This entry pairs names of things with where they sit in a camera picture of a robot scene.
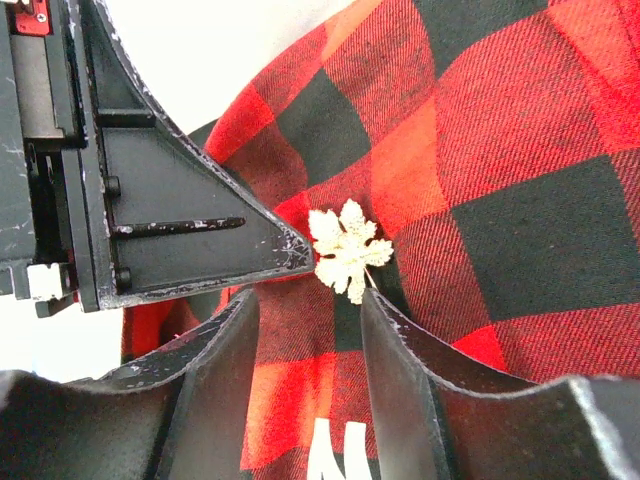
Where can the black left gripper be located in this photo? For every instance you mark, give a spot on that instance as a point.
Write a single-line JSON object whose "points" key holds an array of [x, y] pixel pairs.
{"points": [[51, 182]]}

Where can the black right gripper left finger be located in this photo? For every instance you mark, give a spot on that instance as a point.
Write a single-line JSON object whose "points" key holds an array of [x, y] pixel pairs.
{"points": [[178, 412]]}

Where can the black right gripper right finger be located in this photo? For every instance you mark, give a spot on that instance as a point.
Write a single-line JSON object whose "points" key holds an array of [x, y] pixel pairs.
{"points": [[439, 414]]}

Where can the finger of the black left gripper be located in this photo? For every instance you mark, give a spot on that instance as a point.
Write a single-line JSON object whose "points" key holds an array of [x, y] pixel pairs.
{"points": [[166, 220]]}

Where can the gold leaf brooch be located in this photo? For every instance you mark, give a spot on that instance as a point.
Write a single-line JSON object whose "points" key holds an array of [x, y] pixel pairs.
{"points": [[347, 245]]}

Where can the red black plaid shirt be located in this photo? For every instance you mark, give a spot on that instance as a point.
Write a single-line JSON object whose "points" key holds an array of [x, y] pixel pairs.
{"points": [[496, 145]]}

